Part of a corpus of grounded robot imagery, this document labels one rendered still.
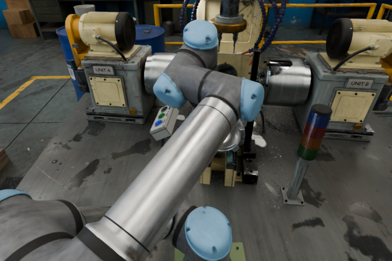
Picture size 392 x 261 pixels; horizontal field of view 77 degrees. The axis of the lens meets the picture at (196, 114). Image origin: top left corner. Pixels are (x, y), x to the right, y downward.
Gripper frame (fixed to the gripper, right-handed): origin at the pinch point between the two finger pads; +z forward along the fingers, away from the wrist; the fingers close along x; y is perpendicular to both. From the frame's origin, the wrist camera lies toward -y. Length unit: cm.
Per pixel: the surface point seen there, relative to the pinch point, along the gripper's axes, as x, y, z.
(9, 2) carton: 488, 368, 279
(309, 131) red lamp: -33.6, -3.3, 0.4
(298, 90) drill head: -41, 30, 30
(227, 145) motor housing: -9.0, -2.7, 23.4
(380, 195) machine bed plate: -71, -14, 34
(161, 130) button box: 16.0, -4.2, 9.9
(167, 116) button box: 15.1, 2.3, 11.2
